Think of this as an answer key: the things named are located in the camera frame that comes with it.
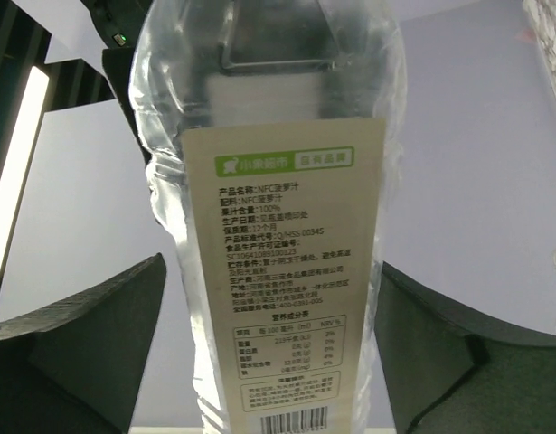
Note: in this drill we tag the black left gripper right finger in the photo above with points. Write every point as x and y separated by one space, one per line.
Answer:
449 368

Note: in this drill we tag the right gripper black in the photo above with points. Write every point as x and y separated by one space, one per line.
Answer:
119 24

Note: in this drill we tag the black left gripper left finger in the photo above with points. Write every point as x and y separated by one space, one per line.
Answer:
76 365

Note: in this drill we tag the orange label clear bottle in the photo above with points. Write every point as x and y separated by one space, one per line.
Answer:
272 128

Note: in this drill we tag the ceiling light panel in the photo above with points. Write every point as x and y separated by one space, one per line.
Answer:
19 152

